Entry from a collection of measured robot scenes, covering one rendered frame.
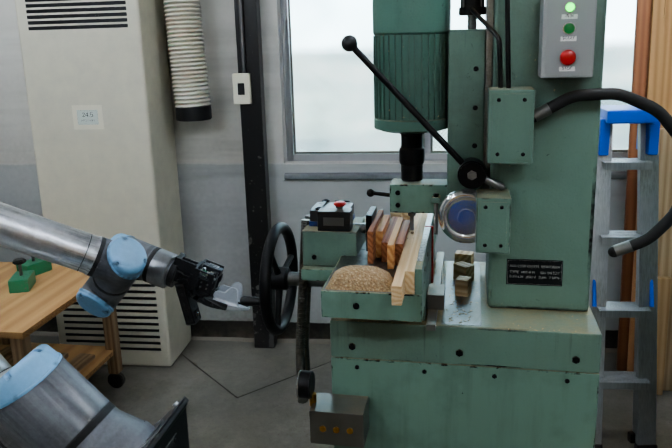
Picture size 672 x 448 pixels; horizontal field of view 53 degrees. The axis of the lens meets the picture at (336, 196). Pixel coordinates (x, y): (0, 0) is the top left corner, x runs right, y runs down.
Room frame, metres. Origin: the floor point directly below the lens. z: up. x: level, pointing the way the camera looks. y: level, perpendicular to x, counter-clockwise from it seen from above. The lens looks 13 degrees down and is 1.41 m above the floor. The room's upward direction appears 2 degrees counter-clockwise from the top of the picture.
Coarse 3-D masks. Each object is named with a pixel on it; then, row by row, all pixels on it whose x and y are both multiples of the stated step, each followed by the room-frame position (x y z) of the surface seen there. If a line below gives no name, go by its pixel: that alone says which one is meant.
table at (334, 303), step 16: (352, 256) 1.54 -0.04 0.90; (304, 272) 1.55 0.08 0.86; (320, 272) 1.54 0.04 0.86; (336, 304) 1.32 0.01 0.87; (352, 304) 1.31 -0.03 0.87; (368, 304) 1.31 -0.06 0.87; (384, 304) 1.30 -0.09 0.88; (416, 304) 1.29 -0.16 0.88; (400, 320) 1.29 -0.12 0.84; (416, 320) 1.29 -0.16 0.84
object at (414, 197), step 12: (396, 180) 1.60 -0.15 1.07; (432, 180) 1.59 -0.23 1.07; (444, 180) 1.59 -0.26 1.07; (396, 192) 1.56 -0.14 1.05; (408, 192) 1.56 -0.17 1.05; (420, 192) 1.55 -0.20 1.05; (432, 192) 1.54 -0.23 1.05; (444, 192) 1.54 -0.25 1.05; (396, 204) 1.56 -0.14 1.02; (408, 204) 1.56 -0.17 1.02; (420, 204) 1.55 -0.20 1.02; (432, 204) 1.54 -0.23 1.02
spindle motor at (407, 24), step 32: (384, 0) 1.53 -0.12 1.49; (416, 0) 1.50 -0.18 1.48; (448, 0) 1.55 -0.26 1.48; (384, 32) 1.53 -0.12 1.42; (416, 32) 1.50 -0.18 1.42; (384, 64) 1.54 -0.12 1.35; (416, 64) 1.51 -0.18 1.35; (384, 96) 1.54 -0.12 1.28; (416, 96) 1.51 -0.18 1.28; (384, 128) 1.53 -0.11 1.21; (416, 128) 1.50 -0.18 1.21
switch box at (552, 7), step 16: (544, 0) 1.37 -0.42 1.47; (560, 0) 1.36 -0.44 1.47; (576, 0) 1.36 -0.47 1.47; (592, 0) 1.35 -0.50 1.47; (544, 16) 1.37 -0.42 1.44; (560, 16) 1.36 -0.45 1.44; (592, 16) 1.35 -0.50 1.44; (544, 32) 1.37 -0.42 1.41; (560, 32) 1.36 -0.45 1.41; (576, 32) 1.35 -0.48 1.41; (592, 32) 1.35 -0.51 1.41; (544, 48) 1.37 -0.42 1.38; (560, 48) 1.36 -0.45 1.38; (576, 48) 1.35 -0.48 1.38; (592, 48) 1.35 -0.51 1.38; (544, 64) 1.37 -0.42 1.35; (560, 64) 1.36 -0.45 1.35; (576, 64) 1.35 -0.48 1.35; (592, 64) 1.35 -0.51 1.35
